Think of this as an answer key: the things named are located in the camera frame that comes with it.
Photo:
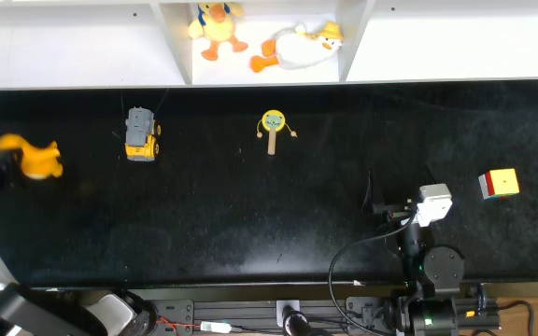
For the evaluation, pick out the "yellow rattle drum toy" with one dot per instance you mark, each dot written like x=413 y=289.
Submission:
x=273 y=122

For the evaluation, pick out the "white shelf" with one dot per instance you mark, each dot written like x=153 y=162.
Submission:
x=87 y=56

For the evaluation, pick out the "mounting rail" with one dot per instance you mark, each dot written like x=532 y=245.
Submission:
x=259 y=315

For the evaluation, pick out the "orange dinosaur figure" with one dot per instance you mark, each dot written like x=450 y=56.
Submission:
x=38 y=158

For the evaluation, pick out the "yellow plush duck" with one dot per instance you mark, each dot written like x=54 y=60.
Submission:
x=217 y=28

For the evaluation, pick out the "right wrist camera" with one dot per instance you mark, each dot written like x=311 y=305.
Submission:
x=433 y=203

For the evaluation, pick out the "grey and yellow toy truck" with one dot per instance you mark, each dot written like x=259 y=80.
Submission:
x=140 y=135

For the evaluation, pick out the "many-coloured puzzle cube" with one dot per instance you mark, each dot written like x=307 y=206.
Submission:
x=502 y=183

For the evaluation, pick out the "white plush duck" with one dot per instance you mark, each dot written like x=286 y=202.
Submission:
x=301 y=49

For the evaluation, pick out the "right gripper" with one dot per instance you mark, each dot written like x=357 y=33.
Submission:
x=392 y=210

